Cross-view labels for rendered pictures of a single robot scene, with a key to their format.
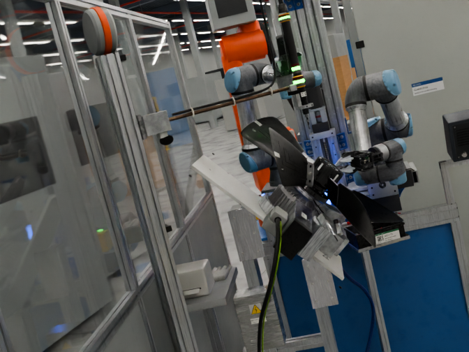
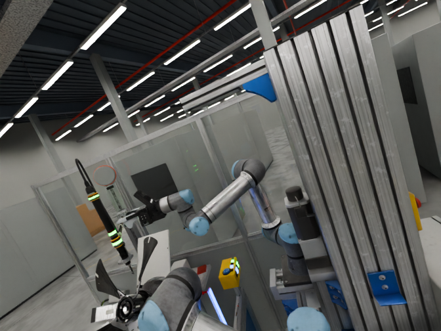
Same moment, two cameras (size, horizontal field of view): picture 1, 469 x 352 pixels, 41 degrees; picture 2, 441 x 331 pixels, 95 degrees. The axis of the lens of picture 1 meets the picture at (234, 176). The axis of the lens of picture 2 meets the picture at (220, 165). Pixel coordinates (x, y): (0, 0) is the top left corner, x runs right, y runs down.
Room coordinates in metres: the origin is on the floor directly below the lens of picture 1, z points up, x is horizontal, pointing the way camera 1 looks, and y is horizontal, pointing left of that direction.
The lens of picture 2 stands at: (3.12, -1.25, 1.87)
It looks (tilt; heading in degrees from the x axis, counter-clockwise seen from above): 9 degrees down; 94
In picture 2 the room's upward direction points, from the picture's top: 22 degrees counter-clockwise
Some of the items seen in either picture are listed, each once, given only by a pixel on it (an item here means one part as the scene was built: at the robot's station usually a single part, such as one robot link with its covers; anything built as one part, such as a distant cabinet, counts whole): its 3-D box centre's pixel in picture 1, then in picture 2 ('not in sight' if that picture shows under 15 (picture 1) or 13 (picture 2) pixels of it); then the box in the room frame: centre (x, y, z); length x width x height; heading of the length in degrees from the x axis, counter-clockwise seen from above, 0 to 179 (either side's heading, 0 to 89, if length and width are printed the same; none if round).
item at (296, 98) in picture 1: (299, 96); (122, 250); (2.43, -0.32, 1.50); 0.09 x 0.07 x 0.10; 116
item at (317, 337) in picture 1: (299, 343); not in sight; (2.34, -0.09, 0.56); 0.19 x 0.04 x 0.04; 81
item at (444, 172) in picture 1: (447, 182); not in sight; (2.71, -0.91, 0.96); 0.03 x 0.03 x 0.20; 81
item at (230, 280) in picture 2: not in sight; (230, 273); (2.84, -0.10, 1.02); 0.16 x 0.10 x 0.11; 81
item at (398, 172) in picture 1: (392, 172); not in sight; (2.65, -0.67, 1.08); 0.11 x 0.08 x 0.11; 70
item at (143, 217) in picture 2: (286, 64); (151, 212); (2.65, -0.32, 1.63); 0.12 x 0.08 x 0.09; 1
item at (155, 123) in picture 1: (151, 123); (123, 215); (2.16, 0.23, 1.54); 0.10 x 0.07 x 0.08; 116
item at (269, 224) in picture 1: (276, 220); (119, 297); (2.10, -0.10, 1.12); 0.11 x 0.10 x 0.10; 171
